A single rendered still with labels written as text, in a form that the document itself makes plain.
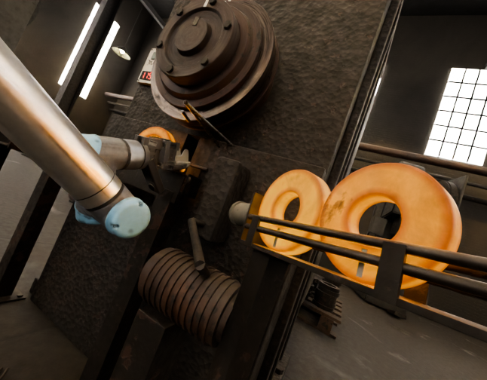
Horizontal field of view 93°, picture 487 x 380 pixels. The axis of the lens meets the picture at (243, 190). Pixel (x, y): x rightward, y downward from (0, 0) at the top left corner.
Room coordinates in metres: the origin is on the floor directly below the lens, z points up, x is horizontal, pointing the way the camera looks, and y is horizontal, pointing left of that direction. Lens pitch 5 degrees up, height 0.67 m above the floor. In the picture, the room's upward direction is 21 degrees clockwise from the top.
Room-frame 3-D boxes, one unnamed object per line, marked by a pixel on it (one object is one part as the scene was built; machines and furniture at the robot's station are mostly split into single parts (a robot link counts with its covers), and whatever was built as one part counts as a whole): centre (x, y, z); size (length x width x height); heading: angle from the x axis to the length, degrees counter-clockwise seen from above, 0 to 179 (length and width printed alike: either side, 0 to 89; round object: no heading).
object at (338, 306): (2.49, -0.73, 0.22); 1.20 x 0.81 x 0.44; 64
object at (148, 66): (1.02, 0.53, 1.15); 0.26 x 0.02 x 0.18; 66
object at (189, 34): (0.69, 0.31, 1.11); 0.28 x 0.06 x 0.28; 66
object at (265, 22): (0.78, 0.27, 1.11); 0.47 x 0.06 x 0.47; 66
